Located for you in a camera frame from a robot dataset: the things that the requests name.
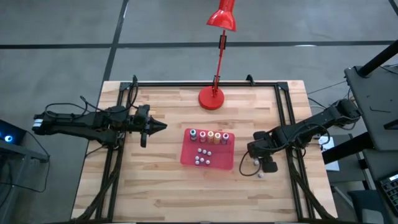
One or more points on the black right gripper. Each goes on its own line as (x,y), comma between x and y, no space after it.
(269,146)

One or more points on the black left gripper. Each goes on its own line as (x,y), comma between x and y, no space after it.
(143,121)

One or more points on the large red food coloring bottle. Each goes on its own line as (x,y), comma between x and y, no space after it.
(224,138)

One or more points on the large green food coloring bottle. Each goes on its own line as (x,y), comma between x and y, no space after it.
(193,134)

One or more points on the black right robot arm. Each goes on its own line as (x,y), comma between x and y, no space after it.
(326,118)

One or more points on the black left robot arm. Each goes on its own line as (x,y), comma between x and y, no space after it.
(77,124)

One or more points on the pink translucent plastic bin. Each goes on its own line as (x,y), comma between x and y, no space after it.
(220,144)

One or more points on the black table clamp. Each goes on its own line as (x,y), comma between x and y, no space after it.
(134,79)
(249,79)

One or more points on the black pole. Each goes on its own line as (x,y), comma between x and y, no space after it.
(345,149)
(379,57)

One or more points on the dark office chair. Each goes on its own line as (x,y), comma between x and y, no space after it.
(363,205)

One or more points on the grey cart table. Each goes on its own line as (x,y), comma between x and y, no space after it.
(373,102)

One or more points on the red desk lamp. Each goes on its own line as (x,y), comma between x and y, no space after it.
(222,18)

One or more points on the grey metal desk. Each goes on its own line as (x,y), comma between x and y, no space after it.
(25,154)

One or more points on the backlit keyboard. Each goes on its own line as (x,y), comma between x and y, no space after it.
(390,193)

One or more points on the computer with blue light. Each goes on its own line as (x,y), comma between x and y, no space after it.
(9,137)

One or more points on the black metal table frame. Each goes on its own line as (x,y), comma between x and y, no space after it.
(171,84)

